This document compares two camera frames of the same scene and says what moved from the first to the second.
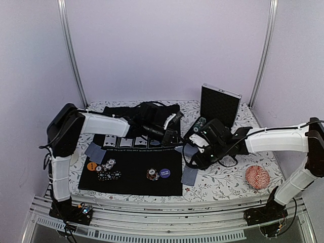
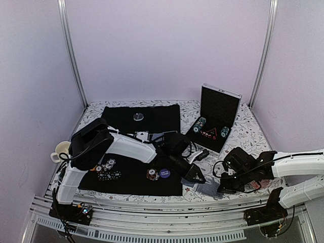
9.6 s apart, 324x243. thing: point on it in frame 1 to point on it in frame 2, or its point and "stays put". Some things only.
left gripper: [169, 137] to [194, 170]
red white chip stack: [152, 174] stays put
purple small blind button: [165, 173] stays put
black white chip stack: [105, 174] stays put
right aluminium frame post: [273, 17] stays put
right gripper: [201, 162] to [225, 187]
